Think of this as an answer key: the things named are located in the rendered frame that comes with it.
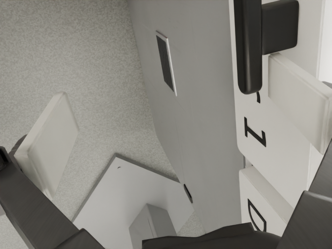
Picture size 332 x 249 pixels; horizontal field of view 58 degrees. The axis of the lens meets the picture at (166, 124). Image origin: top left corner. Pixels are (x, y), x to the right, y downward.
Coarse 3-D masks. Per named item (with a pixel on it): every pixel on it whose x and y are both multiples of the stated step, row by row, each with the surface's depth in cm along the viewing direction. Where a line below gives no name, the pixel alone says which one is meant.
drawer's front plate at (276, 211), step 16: (240, 176) 34; (256, 176) 32; (240, 192) 35; (256, 192) 30; (272, 192) 29; (256, 208) 32; (272, 208) 28; (288, 208) 27; (256, 224) 33; (272, 224) 29
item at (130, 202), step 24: (120, 168) 123; (144, 168) 127; (96, 192) 125; (120, 192) 128; (144, 192) 131; (168, 192) 135; (96, 216) 131; (120, 216) 134; (144, 216) 130; (168, 216) 135; (120, 240) 140
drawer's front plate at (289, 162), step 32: (320, 0) 15; (320, 32) 16; (320, 64) 17; (256, 96) 25; (256, 128) 26; (288, 128) 22; (256, 160) 28; (288, 160) 23; (320, 160) 20; (288, 192) 24
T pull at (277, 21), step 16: (240, 0) 16; (256, 0) 16; (288, 0) 17; (240, 16) 16; (256, 16) 16; (272, 16) 17; (288, 16) 17; (240, 32) 17; (256, 32) 17; (272, 32) 17; (288, 32) 17; (240, 48) 18; (256, 48) 17; (272, 48) 18; (288, 48) 18; (240, 64) 18; (256, 64) 18; (240, 80) 19; (256, 80) 18
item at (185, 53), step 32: (128, 0) 89; (160, 0) 54; (192, 0) 38; (224, 0) 30; (160, 32) 60; (192, 32) 42; (224, 32) 32; (160, 64) 69; (192, 64) 46; (224, 64) 34; (160, 96) 82; (192, 96) 50; (224, 96) 37; (160, 128) 99; (192, 128) 57; (224, 128) 40; (192, 160) 64; (224, 160) 43; (192, 192) 75; (224, 192) 48; (224, 224) 53
